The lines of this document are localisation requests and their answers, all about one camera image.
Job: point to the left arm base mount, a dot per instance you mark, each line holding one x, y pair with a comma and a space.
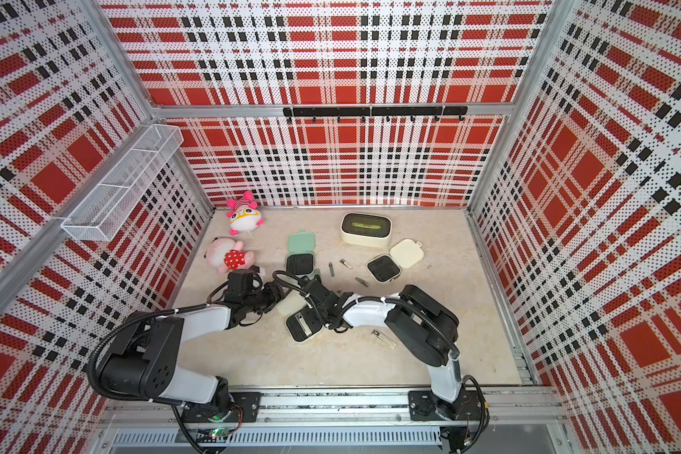
231, 407

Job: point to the green nail clipper case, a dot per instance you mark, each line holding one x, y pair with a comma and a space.
301, 259

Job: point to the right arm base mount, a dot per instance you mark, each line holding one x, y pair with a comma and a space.
445, 406

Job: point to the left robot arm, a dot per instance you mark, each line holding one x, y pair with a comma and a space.
138, 361

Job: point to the white wire mesh basket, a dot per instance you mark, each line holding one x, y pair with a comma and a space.
103, 211

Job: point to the cream case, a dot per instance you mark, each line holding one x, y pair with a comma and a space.
403, 256
294, 306

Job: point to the black wall hook rail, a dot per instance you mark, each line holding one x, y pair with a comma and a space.
376, 111

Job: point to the aluminium front rail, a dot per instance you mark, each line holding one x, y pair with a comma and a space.
514, 419

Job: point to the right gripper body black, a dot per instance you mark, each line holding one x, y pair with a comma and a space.
323, 314

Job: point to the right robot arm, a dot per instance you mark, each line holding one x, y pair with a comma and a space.
424, 326

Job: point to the pink owl plush toy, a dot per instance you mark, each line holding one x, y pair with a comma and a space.
244, 215

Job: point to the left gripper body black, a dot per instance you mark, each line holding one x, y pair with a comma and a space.
263, 299

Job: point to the pink doll red dress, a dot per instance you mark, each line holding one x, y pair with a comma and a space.
228, 255

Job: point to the cream tissue box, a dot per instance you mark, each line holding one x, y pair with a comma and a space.
366, 230

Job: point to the large cream nail clipper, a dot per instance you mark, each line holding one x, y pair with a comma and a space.
303, 327

